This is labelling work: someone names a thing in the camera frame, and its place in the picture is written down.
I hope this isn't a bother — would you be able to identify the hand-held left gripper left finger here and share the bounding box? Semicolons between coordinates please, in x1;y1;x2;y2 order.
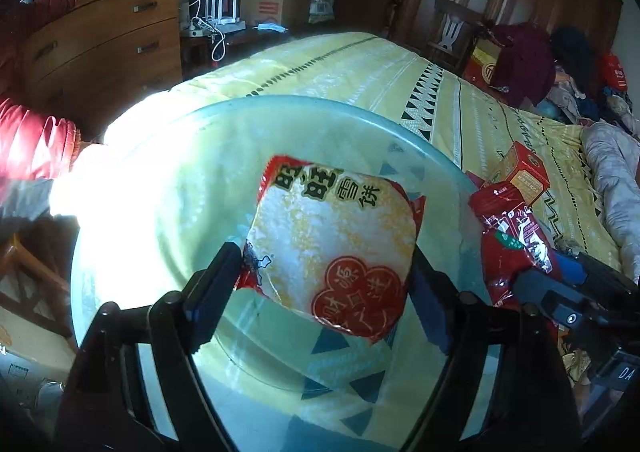
54;241;245;452

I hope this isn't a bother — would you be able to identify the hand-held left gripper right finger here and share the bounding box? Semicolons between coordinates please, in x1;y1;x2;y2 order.
400;251;585;452

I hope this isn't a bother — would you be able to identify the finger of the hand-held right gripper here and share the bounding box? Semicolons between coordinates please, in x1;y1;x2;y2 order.
553;253;640;303
510;271;592;331

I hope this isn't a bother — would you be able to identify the dark red snack packet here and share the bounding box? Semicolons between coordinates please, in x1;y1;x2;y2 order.
468;183;568;307

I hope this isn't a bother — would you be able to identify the clear glass bowl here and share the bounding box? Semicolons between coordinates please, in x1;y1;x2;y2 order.
70;96;493;452

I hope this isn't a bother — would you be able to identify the white rice cracker packet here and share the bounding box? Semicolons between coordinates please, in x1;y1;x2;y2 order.
235;154;427;345

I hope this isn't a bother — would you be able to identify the orange red carton box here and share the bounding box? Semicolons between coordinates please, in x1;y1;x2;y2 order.
482;141;551;207

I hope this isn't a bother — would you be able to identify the pink floral quilt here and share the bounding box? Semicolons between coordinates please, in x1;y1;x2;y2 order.
582;121;640;285

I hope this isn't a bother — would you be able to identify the pile of clothes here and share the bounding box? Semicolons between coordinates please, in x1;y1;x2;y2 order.
537;72;640;133

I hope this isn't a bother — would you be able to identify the light wooden stool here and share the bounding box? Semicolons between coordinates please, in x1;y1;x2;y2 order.
0;231;73;337

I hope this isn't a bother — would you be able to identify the red printed bag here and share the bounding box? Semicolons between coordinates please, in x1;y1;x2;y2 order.
599;53;630;91

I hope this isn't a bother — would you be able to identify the red yellow gift box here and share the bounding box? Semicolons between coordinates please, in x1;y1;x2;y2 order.
462;46;503;90

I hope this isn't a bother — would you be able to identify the navy garment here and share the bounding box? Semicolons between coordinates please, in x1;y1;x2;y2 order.
550;26;598;82

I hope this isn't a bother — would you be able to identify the yellow patterned bedspread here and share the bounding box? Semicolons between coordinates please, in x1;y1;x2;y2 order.
100;32;626;452

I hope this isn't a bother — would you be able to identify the wooden side table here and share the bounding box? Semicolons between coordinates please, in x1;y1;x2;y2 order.
180;24;301;77

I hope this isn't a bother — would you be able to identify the white power strip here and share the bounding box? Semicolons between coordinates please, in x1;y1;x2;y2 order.
181;18;213;38

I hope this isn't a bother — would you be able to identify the white wifi router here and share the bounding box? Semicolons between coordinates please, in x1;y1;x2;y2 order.
189;0;247;35

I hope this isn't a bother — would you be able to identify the wooden dresser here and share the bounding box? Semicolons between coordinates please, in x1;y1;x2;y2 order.
20;0;183;133

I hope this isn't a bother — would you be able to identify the carved wooden chair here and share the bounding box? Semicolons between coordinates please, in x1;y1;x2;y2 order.
427;0;488;75

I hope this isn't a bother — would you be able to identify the brown cardboard box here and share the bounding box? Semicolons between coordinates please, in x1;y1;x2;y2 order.
240;0;313;28

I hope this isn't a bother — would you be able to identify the white cable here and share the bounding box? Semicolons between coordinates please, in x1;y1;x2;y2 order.
210;29;228;63

